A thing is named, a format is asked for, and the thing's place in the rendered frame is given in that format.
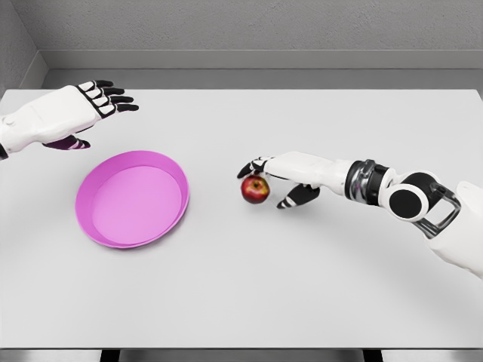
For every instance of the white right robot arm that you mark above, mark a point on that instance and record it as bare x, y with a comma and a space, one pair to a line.
407, 196

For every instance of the pink round plate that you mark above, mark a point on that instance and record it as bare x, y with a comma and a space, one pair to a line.
132, 200

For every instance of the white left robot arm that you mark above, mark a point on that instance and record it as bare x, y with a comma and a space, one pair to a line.
17, 126

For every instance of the red apple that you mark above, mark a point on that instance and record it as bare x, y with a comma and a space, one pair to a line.
255, 189

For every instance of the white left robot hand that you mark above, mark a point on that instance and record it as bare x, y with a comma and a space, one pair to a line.
68, 109

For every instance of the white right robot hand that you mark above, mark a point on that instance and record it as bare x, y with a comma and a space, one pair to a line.
298, 166

